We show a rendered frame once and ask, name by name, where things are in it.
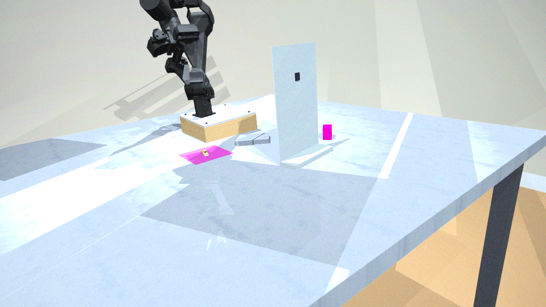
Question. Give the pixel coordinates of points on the light grey panel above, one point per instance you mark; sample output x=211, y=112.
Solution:
x=295, y=88

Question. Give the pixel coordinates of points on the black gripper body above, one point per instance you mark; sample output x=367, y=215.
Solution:
x=178, y=30

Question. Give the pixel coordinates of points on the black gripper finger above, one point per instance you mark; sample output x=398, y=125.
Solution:
x=189, y=45
x=182, y=71

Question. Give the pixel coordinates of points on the magenta block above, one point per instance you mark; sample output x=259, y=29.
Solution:
x=327, y=132

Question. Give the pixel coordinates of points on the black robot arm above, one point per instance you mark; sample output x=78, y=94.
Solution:
x=199, y=90

